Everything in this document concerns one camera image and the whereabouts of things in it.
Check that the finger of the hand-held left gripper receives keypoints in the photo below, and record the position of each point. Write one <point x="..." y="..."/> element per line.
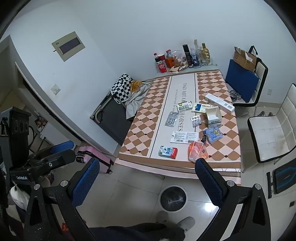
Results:
<point x="60" y="157"/>
<point x="62" y="146"/>

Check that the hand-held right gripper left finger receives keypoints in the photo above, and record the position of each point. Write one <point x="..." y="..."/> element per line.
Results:
<point x="85" y="183"/>

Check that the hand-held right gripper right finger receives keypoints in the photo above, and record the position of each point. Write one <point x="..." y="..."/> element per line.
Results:
<point x="208" y="183"/>

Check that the orange plastic bag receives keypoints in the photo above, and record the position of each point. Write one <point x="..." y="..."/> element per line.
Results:
<point x="196" y="150"/>

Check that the white round trash bin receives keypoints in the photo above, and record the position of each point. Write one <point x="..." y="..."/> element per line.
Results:
<point x="174" y="198"/>

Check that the blue tissue packet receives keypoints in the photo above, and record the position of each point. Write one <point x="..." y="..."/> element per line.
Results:
<point x="214" y="135"/>

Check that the white blue medicine box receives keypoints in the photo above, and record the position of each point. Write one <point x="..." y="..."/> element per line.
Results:
<point x="214" y="117"/>

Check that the green white medicine box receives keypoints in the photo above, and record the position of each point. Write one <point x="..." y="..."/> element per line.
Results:
<point x="202" y="108"/>

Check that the green yellow medicine box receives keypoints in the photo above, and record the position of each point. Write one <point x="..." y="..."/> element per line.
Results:
<point x="184" y="107"/>

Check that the long white box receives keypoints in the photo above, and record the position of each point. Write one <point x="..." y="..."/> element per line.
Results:
<point x="219" y="103"/>

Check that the pink suitcase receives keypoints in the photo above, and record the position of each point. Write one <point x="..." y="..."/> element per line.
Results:
<point x="97" y="160"/>

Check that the small black object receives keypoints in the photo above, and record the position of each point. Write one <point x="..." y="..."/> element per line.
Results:
<point x="203" y="138"/>

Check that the grey fuzzy slipper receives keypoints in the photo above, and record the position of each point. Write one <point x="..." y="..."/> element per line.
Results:
<point x="161" y="217"/>
<point x="186" y="223"/>

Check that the red and white box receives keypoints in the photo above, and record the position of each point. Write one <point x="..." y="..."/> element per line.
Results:
<point x="167" y="152"/>

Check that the dark folding table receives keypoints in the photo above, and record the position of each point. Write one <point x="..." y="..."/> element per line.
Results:
<point x="115" y="120"/>

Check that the small silver blister pack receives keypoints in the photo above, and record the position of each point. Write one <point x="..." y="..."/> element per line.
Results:
<point x="195" y="121"/>

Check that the large silver blister pack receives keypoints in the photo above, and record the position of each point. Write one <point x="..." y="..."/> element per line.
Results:
<point x="171" y="118"/>

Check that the black blue board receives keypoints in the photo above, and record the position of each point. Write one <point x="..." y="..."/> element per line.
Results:
<point x="284" y="177"/>

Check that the black white checkered cloth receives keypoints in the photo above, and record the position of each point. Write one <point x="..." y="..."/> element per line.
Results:
<point x="120" y="88"/>

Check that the grey cloth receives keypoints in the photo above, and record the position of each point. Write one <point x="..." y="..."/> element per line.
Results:
<point x="136" y="99"/>

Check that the checkered tablecloth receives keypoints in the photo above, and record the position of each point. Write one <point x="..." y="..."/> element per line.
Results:
<point x="143" y="111"/>

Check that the yellow snack bag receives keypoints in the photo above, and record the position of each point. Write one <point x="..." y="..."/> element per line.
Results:
<point x="136" y="85"/>

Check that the blue flat bag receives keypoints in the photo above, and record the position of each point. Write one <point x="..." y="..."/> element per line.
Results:
<point x="241" y="81"/>

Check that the black blue bottle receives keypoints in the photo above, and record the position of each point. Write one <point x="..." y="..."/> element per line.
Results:
<point x="196" y="62"/>

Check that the cola bottle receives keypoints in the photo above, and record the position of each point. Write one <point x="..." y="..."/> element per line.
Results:
<point x="161" y="66"/>

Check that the clear snack bag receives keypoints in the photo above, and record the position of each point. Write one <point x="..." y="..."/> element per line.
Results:
<point x="179" y="60"/>

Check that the orange drink bottle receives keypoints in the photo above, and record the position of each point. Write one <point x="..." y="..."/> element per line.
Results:
<point x="169" y="61"/>

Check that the cardboard box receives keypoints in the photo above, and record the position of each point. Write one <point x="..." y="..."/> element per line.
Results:
<point x="245" y="60"/>

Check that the gold bottle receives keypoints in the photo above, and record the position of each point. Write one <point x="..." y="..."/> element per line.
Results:
<point x="205" y="54"/>

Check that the black spray can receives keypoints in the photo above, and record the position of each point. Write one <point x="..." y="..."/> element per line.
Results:
<point x="188" y="55"/>

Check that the clear glass bottle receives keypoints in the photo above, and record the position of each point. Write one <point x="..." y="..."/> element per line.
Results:
<point x="197" y="47"/>

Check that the white wall switch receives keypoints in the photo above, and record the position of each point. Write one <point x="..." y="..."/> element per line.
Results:
<point x="55" y="89"/>

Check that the white chair black frame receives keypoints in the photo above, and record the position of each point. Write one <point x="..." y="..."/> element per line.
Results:
<point x="260" y="69"/>
<point x="268" y="134"/>

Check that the wall electrical panel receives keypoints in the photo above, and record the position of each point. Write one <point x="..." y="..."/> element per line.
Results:
<point x="69" y="46"/>

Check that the white wall socket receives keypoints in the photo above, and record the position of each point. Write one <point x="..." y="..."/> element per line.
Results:
<point x="269" y="92"/>

